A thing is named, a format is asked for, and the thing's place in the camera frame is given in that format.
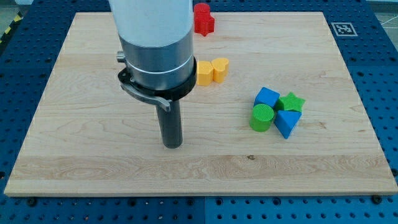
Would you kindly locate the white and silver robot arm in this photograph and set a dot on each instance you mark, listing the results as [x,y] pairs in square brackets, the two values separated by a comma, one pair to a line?
[157,40]

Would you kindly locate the light wooden board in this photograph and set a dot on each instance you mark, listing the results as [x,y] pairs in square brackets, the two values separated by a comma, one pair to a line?
[89,138]

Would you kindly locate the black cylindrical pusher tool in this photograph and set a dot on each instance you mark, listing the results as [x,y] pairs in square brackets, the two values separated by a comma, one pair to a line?
[170,125]

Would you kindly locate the black clamp with metal lever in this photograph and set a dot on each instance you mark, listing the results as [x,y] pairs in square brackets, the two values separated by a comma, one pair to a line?
[161,98]

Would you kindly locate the yellow hexagon block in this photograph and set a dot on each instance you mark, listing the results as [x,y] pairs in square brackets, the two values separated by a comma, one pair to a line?
[204,73]

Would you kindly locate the yellow heart block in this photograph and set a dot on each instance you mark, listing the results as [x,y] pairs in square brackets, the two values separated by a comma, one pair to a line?
[220,69]

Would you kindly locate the green cylinder block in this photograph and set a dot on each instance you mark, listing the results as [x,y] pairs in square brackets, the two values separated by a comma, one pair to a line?
[261,117]

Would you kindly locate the blue cube block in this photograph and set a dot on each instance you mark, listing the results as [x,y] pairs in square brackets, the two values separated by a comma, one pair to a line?
[266,96]

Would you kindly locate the blue triangle block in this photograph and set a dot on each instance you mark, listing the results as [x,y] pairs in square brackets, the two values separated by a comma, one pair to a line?
[286,121]

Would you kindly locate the red star block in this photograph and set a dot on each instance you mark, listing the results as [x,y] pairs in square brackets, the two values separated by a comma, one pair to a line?
[204,23]

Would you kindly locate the green star block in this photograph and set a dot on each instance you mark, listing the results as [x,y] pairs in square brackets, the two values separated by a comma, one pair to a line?
[290,102]

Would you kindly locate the red cylinder block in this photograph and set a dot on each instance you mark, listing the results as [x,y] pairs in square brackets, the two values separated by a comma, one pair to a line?
[201,8]

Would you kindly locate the white fiducial marker tag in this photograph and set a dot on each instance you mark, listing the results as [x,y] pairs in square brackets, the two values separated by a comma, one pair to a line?
[344,29]

